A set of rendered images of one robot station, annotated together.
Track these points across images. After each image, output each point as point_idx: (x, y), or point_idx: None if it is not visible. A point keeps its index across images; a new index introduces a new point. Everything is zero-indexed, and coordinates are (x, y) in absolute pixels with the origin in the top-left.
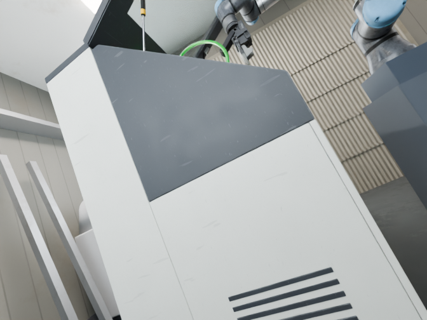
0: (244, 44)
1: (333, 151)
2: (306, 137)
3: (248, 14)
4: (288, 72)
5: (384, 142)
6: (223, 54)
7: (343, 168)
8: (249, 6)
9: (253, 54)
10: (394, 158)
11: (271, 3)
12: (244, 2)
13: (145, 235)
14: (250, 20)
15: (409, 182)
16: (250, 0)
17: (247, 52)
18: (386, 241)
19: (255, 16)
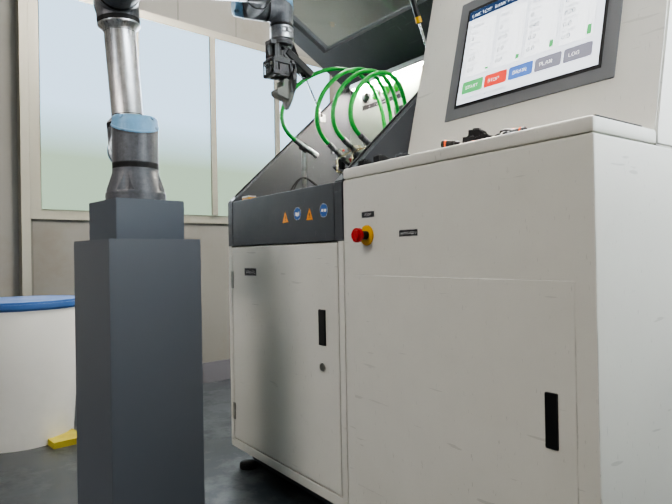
0: (278, 76)
1: (229, 273)
2: None
3: (262, 8)
4: (228, 204)
5: (201, 308)
6: (306, 78)
7: (229, 286)
8: (251, 11)
9: (277, 93)
10: (201, 338)
11: (226, 0)
12: (250, 18)
13: None
14: (267, 1)
15: (202, 383)
16: (243, 15)
17: (278, 95)
18: (230, 340)
19: (256, 1)
